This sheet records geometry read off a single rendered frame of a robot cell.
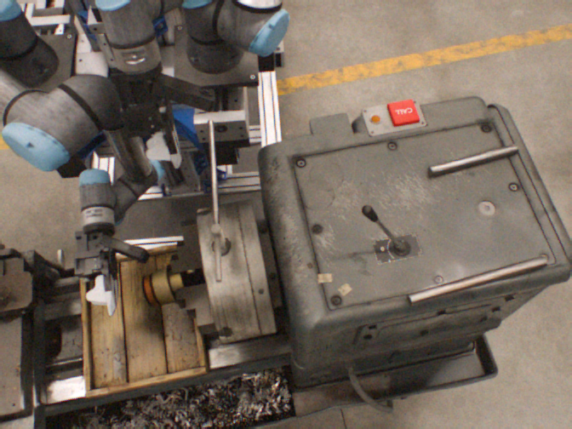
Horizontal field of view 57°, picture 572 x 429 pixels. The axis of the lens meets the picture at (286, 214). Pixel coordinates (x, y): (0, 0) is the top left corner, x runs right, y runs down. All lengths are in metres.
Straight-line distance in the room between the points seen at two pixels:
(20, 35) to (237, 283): 0.81
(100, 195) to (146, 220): 1.01
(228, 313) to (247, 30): 0.63
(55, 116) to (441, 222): 0.78
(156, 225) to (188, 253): 1.12
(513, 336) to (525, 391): 0.22
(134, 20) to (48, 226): 1.93
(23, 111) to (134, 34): 0.31
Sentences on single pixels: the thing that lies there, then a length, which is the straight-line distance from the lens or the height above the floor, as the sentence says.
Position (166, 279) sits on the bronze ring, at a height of 1.12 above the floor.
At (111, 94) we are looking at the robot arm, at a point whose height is 1.42.
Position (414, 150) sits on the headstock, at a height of 1.26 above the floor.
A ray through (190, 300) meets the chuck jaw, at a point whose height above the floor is 1.12.
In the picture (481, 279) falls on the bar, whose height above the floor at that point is 1.28.
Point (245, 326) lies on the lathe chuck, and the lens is 1.15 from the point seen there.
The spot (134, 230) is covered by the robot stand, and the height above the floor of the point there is 0.21.
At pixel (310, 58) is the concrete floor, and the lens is 3.04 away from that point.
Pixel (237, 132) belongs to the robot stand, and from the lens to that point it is 1.45.
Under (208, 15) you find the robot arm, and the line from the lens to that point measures 1.31.
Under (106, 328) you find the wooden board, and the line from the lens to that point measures 1.49.
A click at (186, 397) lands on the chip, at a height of 0.56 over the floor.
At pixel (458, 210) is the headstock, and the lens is 1.15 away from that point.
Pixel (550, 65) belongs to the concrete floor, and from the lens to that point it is 3.29.
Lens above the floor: 2.25
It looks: 64 degrees down
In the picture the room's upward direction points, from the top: 3 degrees counter-clockwise
